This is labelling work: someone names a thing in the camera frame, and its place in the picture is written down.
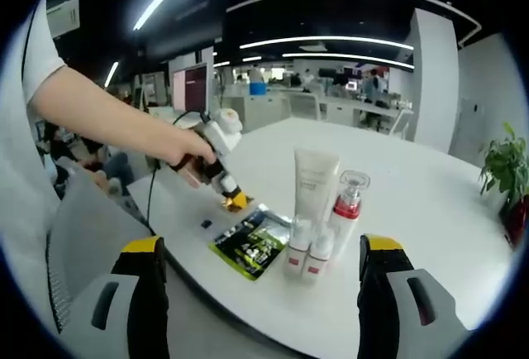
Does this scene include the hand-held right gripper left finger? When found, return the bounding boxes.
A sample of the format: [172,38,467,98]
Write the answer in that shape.
[68,234,169,359]

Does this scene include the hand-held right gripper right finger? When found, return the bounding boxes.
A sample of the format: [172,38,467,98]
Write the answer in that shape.
[357,232,471,359]

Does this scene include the gold foil skincare sachet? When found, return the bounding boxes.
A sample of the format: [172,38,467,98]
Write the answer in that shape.
[221,195,255,213]

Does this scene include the green black skincare sachet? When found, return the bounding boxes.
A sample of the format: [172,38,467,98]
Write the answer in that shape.
[208,205,293,282]

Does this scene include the small white skincare bottle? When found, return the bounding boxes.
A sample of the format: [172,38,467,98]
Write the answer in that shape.
[303,226,336,286]
[283,218,313,280]

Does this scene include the white skincare tube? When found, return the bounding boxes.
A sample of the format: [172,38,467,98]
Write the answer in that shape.
[293,146,342,223]

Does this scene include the white red-collared skincare bottle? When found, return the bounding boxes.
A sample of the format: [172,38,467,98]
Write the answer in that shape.
[328,170,371,253]

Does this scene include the person's left hand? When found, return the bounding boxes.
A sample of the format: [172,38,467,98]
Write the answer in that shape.
[166,130,223,189]

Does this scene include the large monitor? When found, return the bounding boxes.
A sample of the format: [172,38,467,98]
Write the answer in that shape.
[172,65,208,113]

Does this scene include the white office desks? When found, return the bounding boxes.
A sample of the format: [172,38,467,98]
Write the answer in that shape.
[222,85,415,141]

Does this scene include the green plant in red pot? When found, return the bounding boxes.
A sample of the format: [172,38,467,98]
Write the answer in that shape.
[478,122,529,249]

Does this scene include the person's white shirt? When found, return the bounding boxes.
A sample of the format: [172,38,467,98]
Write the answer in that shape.
[0,0,68,256]

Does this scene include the ceiling air conditioner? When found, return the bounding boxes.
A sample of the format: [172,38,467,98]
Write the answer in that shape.
[45,0,81,39]

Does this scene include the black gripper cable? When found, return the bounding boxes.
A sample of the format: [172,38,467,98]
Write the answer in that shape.
[143,109,208,228]

